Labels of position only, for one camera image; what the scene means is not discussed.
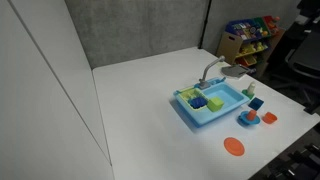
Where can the blue toy sink basin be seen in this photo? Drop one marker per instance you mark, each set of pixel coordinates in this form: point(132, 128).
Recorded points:
point(232, 98)

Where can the yellow-green dish rack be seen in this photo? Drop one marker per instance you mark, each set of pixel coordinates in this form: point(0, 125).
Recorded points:
point(191, 93)

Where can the grey toy faucet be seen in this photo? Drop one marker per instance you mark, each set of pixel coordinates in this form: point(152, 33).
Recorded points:
point(203, 84)

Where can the lime green cube cup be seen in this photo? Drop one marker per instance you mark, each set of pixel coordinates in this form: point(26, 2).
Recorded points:
point(215, 104)

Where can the grey metal dustpan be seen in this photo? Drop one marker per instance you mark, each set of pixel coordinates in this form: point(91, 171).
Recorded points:
point(234, 71)

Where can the blue saucer plate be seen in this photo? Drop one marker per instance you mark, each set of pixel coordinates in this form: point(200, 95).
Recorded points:
point(244, 120)

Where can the green soap dispenser bottle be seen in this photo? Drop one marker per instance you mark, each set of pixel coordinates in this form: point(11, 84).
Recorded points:
point(249, 92)

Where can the orange toy plate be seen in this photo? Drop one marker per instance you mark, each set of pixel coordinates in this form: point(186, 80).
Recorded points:
point(234, 146)

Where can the small orange cup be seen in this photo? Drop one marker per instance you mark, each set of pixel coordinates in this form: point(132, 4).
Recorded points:
point(251, 115)

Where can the dark blue toy cup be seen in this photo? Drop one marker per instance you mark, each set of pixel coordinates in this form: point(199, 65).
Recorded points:
point(256, 103)

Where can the wooden toy storage shelf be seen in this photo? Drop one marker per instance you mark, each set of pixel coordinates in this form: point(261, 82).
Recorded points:
point(250, 42)

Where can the black office chair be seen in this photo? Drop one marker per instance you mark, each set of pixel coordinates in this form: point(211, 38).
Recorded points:
point(295, 64)

